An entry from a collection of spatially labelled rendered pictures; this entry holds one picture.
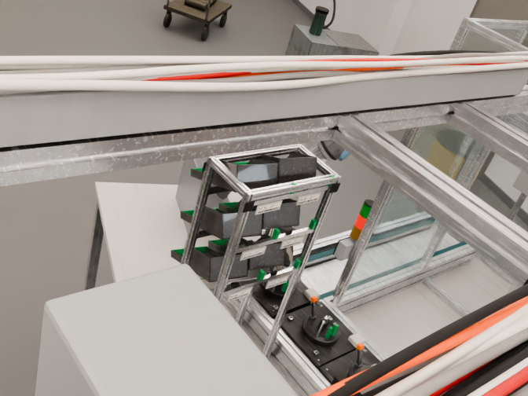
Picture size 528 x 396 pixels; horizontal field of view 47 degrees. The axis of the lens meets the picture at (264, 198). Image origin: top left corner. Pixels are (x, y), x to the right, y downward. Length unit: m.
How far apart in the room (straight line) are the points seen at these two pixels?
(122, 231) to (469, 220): 1.94
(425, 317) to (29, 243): 2.32
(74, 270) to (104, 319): 2.97
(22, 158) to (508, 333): 0.52
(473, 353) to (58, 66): 0.52
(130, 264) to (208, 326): 1.74
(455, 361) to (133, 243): 2.23
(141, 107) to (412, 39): 6.97
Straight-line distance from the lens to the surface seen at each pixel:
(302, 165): 1.73
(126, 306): 0.75
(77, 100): 0.71
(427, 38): 7.43
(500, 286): 3.24
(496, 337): 0.47
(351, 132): 0.99
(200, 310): 0.77
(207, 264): 1.79
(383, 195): 2.16
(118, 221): 2.68
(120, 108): 0.74
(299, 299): 2.37
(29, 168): 0.73
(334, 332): 2.24
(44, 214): 4.10
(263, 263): 1.89
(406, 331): 2.65
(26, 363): 3.23
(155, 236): 2.63
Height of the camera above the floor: 2.47
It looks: 31 degrees down
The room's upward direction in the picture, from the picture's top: 18 degrees clockwise
